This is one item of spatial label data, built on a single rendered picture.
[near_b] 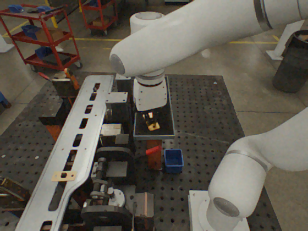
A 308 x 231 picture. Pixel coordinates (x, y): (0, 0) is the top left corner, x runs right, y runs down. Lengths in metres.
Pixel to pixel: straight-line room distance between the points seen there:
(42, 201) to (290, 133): 0.73
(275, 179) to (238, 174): 1.63
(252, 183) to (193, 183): 0.55
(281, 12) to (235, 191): 0.37
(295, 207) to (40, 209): 1.88
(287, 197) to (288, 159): 1.66
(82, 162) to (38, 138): 0.67
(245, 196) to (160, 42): 0.40
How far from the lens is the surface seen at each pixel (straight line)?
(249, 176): 0.54
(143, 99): 0.54
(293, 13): 0.33
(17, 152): 1.41
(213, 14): 0.35
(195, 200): 0.94
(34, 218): 0.76
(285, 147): 0.44
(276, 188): 2.10
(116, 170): 0.55
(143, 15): 0.47
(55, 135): 1.10
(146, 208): 0.58
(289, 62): 3.15
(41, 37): 3.22
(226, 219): 0.76
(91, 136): 0.86
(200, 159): 1.13
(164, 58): 0.36
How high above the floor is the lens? 1.63
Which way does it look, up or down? 45 degrees down
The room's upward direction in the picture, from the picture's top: straight up
